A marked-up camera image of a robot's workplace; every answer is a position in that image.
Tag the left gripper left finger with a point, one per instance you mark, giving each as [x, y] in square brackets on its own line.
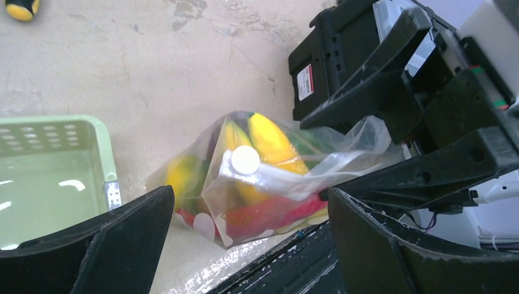
[115, 252]

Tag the green yellow fruit toy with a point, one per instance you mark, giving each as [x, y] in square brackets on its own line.
[184, 174]

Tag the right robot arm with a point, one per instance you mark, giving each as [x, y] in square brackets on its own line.
[502, 187]

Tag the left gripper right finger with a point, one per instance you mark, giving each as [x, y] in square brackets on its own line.
[379, 254]

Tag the green plastic basket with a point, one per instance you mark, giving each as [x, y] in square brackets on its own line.
[56, 171]

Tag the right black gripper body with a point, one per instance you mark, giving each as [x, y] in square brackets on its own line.
[453, 93]

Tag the yellow banana toy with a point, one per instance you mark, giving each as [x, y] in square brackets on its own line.
[248, 140]

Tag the yellow black screwdriver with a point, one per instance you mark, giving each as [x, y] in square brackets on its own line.
[22, 10]

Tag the clear zip top bag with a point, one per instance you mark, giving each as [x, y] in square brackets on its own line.
[332, 157]

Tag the black tool box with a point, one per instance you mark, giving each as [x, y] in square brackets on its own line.
[341, 40]

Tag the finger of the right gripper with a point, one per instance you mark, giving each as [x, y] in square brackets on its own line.
[477, 157]
[370, 86]

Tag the red chili pepper toy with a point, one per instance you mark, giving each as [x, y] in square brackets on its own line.
[272, 216]

